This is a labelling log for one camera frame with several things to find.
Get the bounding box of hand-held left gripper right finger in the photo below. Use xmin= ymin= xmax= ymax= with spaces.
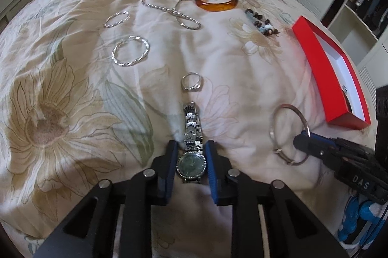
xmin=204 ymin=140 xmax=352 ymax=258

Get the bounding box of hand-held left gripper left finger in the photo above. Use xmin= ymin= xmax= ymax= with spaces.
xmin=33 ymin=140 xmax=179 ymax=258

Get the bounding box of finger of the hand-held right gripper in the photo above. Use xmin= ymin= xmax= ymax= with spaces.
xmin=293 ymin=134 xmax=344 ymax=169
xmin=308 ymin=131 xmax=376 ymax=157

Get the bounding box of silver wristwatch with green dial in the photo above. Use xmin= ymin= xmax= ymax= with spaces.
xmin=183 ymin=101 xmax=208 ymax=184

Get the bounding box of plain silver bangle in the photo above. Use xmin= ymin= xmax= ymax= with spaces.
xmin=270 ymin=104 xmax=311 ymax=166

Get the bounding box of red jewelry box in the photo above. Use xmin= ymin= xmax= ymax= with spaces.
xmin=292 ymin=16 xmax=372 ymax=130

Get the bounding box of silver ring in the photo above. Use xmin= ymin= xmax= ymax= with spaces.
xmin=181 ymin=72 xmax=203 ymax=92

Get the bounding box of twisted silver bangle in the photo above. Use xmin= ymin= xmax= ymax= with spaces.
xmin=112 ymin=36 xmax=150 ymax=67

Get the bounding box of beaded bracelet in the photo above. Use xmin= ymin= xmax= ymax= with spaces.
xmin=245 ymin=8 xmax=281 ymax=37

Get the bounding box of silver chain necklace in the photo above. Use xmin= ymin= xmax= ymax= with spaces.
xmin=142 ymin=0 xmax=202 ymax=31

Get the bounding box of thin small silver bangle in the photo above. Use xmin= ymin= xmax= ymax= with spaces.
xmin=104 ymin=11 xmax=130 ymax=28

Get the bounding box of amber bangle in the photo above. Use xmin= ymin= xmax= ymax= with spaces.
xmin=195 ymin=0 xmax=238 ymax=12

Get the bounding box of person's right hand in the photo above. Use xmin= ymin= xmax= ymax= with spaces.
xmin=337 ymin=194 xmax=388 ymax=248

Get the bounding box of floral bedspread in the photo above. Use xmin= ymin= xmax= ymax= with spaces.
xmin=0 ymin=0 xmax=388 ymax=258

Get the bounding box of white open shelf unit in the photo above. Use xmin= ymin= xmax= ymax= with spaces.
xmin=321 ymin=0 xmax=388 ymax=89

